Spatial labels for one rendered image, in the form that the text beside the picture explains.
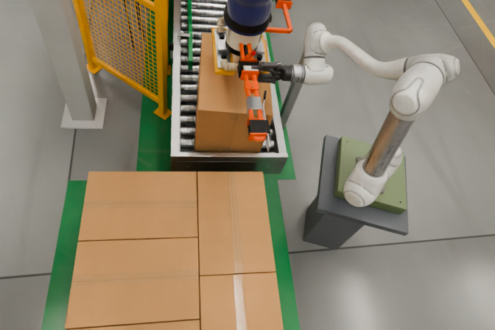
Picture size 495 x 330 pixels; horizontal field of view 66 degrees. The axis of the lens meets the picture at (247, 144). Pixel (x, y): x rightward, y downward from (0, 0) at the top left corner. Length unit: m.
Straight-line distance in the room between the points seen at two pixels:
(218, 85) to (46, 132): 1.54
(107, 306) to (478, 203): 2.89
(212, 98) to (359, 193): 0.89
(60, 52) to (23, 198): 1.00
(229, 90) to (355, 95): 1.87
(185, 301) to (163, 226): 0.40
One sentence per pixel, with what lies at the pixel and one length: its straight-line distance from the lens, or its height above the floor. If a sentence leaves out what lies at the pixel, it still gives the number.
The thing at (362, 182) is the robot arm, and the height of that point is 1.07.
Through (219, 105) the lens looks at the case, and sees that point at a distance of 2.01.
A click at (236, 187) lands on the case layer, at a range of 2.21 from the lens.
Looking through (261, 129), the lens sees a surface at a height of 1.24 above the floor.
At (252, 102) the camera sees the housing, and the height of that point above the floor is 1.23.
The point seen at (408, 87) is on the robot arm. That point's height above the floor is 1.63.
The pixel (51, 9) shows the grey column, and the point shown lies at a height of 1.02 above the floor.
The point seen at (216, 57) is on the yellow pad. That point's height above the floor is 1.11.
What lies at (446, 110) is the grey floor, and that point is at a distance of 4.15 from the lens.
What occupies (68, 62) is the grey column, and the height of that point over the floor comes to 0.62.
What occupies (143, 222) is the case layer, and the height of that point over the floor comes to 0.54.
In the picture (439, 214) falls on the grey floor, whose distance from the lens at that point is 3.39.
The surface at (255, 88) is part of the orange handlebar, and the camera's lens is 1.74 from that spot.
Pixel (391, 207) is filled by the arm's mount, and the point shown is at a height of 0.80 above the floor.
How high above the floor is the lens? 2.50
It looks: 55 degrees down
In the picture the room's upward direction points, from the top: 17 degrees clockwise
